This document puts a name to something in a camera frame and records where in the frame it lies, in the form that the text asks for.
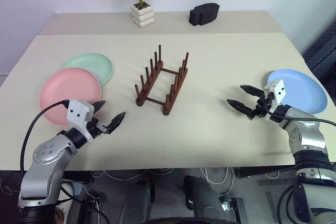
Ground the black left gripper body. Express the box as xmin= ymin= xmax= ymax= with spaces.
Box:
xmin=88 ymin=118 xmax=110 ymax=140

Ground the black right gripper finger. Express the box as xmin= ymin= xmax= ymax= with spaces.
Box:
xmin=226 ymin=99 xmax=253 ymax=116
xmin=239 ymin=84 xmax=263 ymax=98

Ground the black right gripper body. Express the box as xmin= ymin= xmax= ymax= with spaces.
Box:
xmin=248 ymin=95 xmax=274 ymax=120

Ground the black table frame bar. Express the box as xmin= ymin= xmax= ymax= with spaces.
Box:
xmin=235 ymin=166 xmax=297 ymax=179

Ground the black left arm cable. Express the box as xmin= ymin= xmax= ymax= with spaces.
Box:
xmin=20 ymin=100 xmax=70 ymax=175

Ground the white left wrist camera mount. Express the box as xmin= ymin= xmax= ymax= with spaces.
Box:
xmin=66 ymin=100 xmax=95 ymax=143

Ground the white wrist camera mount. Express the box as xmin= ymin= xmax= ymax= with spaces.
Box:
xmin=263 ymin=79 xmax=286 ymax=124
xmin=66 ymin=100 xmax=95 ymax=143

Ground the green plate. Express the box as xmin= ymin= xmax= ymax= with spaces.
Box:
xmin=60 ymin=52 xmax=114 ymax=87

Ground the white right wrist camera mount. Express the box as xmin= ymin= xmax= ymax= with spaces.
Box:
xmin=263 ymin=79 xmax=286 ymax=124

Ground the red plate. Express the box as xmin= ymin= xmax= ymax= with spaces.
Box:
xmin=39 ymin=67 xmax=102 ymax=126

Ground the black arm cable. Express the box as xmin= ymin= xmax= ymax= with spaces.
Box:
xmin=264 ymin=103 xmax=336 ymax=125
xmin=20 ymin=100 xmax=70 ymax=175

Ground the dark rounded leg shape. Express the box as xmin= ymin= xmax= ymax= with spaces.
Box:
xmin=183 ymin=175 xmax=226 ymax=221

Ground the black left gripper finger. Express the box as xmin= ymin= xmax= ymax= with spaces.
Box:
xmin=92 ymin=100 xmax=106 ymax=113
xmin=106 ymin=112 xmax=127 ymax=134

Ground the blue plate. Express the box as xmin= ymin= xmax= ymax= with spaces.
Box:
xmin=267 ymin=69 xmax=328 ymax=115

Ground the green plant in white pot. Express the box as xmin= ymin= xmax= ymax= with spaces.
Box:
xmin=115 ymin=0 xmax=155 ymax=28

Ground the brown wooden dish rack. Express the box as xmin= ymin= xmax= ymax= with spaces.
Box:
xmin=134 ymin=44 xmax=190 ymax=116

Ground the white floor cable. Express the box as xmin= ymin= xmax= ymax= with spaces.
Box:
xmin=91 ymin=167 xmax=179 ymax=183
xmin=201 ymin=167 xmax=229 ymax=186

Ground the black metal floor bracket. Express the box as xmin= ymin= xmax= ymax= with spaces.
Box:
xmin=222 ymin=197 xmax=250 ymax=224

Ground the black foam block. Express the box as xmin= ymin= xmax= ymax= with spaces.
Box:
xmin=188 ymin=3 xmax=221 ymax=27

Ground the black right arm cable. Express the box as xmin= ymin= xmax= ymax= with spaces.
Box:
xmin=264 ymin=103 xmax=336 ymax=125

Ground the dark ribbed object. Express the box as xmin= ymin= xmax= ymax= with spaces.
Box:
xmin=303 ymin=22 xmax=336 ymax=83

